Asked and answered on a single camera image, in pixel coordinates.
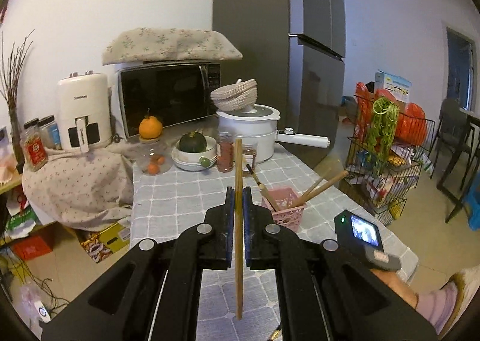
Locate floral cloth on microwave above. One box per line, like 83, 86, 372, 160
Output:
102, 28, 242, 65

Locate red label glass jar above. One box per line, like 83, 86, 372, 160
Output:
21, 118, 48, 171

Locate dark chair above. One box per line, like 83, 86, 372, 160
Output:
428, 97, 473, 171

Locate wooden chopstick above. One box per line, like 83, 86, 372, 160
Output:
291, 170, 348, 208
233, 139, 244, 321
297, 167, 332, 204

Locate white bowl with squash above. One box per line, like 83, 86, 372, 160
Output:
171, 131, 217, 171

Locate dark grey refrigerator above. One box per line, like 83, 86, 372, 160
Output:
211, 0, 347, 170

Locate red plastic bag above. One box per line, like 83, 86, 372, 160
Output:
354, 82, 427, 145

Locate blue white cardboard box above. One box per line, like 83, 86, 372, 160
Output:
374, 71, 412, 103

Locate clear jar with oranges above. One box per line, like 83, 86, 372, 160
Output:
135, 137, 173, 175

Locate woven beige basket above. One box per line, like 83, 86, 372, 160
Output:
210, 79, 257, 112

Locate pink perforated utensil basket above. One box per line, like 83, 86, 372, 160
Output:
262, 187, 306, 232

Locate black chopstick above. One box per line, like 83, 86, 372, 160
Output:
246, 163, 280, 212

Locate orange fruit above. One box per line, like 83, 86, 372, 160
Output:
138, 110, 164, 140

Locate black microwave oven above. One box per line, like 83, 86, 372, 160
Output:
117, 62, 221, 139

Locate white electric cooking pot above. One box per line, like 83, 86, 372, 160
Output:
216, 104, 330, 162

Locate dried twig bundle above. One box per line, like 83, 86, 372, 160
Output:
1, 31, 33, 174

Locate floral cloth on cabinet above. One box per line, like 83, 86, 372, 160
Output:
22, 141, 134, 231

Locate black wire storage rack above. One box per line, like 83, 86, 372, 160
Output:
340, 97, 435, 226

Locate red spice jar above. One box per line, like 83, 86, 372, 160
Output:
216, 127, 234, 173
242, 139, 258, 177

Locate grey checkered tablecloth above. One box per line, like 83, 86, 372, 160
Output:
120, 167, 419, 340

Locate green leafy vegetables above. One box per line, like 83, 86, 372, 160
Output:
365, 97, 400, 175

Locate person's leg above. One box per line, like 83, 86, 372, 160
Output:
372, 266, 480, 340

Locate white air fryer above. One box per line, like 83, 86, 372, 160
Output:
56, 73, 112, 153

